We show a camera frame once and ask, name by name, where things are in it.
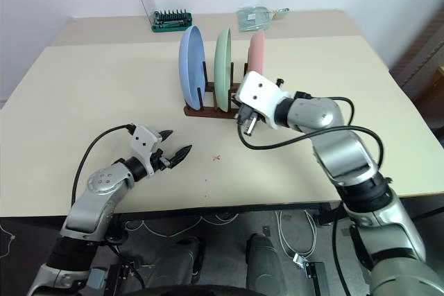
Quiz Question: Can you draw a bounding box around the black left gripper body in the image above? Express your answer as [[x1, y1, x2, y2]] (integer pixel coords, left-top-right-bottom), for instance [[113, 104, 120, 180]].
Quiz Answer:
[[148, 148, 174, 172]]

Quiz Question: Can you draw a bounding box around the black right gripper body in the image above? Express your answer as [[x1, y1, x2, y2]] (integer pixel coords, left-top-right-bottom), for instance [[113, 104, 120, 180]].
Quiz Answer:
[[234, 101, 262, 137]]

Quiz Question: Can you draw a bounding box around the green plate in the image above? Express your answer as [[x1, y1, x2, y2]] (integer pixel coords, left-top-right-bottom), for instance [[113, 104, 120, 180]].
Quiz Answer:
[[214, 27, 234, 114]]

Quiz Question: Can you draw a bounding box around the pink plate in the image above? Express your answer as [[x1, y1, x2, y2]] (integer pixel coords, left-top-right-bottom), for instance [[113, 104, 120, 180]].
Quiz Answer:
[[247, 30, 266, 76]]

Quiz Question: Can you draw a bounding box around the blue plate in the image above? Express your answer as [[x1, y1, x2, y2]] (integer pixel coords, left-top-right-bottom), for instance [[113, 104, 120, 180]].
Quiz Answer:
[[178, 25, 208, 112]]

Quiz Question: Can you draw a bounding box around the wooden dish rack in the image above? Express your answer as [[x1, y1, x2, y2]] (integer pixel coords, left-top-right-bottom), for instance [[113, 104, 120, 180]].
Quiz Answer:
[[183, 61, 251, 121]]

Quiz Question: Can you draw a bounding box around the clear green plastic pouch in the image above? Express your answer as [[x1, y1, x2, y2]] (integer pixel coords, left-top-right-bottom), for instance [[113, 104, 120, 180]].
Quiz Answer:
[[237, 6, 291, 32]]

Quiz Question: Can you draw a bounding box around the dark rounded robot leg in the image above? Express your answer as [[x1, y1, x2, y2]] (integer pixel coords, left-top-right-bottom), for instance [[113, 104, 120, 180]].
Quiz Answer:
[[162, 236, 206, 292], [245, 233, 303, 292]]

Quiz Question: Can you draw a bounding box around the green screwdriver bit set case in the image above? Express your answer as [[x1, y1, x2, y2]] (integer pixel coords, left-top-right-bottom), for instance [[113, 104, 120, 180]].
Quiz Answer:
[[135, 0, 194, 33]]

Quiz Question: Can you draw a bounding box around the black clamp box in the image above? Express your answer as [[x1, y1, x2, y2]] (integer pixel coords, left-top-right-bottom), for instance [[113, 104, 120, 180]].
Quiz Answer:
[[106, 262, 140, 290]]

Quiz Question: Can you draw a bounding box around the black floor box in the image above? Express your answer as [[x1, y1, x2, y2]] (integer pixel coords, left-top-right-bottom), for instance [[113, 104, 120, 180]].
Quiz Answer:
[[304, 261, 330, 296]]

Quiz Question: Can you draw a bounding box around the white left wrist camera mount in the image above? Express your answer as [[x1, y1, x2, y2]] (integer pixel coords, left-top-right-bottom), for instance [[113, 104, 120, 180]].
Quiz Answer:
[[130, 125, 162, 175]]

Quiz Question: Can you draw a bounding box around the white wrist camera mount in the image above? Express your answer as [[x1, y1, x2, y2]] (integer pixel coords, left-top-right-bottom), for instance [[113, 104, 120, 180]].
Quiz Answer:
[[130, 125, 162, 175], [235, 71, 291, 131]]

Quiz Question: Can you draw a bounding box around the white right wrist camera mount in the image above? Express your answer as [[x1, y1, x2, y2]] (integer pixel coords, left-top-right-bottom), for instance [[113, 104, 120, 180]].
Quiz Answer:
[[235, 71, 291, 131]]

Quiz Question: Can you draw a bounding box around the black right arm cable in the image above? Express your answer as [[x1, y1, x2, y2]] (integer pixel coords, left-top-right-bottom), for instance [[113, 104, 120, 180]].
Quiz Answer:
[[237, 96, 386, 172]]

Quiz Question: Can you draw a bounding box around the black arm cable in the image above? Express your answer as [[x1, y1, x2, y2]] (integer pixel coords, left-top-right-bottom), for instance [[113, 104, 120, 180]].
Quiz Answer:
[[71, 123, 137, 207], [237, 96, 386, 172]]

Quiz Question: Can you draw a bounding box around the black table frame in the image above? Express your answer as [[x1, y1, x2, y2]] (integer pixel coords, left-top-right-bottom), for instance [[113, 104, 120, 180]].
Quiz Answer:
[[112, 201, 346, 229]]

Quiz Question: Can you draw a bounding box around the long white floor cable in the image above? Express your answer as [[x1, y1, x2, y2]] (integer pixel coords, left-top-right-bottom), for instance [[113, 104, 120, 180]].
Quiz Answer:
[[123, 213, 241, 238]]

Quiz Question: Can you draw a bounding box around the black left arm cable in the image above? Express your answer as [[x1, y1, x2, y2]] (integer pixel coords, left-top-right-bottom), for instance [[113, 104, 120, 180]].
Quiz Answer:
[[71, 123, 137, 207]]

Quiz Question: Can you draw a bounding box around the looped white floor cable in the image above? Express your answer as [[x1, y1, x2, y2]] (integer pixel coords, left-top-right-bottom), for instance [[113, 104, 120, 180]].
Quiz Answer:
[[276, 209, 319, 259]]

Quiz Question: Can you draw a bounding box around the silver cable connector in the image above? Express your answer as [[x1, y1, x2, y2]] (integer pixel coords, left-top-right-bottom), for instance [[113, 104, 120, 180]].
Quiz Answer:
[[292, 252, 309, 269]]

